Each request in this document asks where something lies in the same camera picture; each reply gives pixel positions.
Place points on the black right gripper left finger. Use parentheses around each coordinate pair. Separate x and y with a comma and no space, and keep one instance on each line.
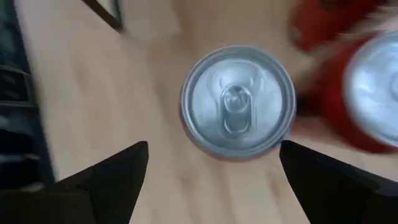
(102,193)

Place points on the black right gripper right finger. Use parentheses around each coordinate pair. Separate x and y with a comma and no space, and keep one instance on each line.
(335,193)

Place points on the red cola can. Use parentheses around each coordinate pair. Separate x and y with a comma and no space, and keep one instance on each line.
(323,25)
(237,102)
(373,90)

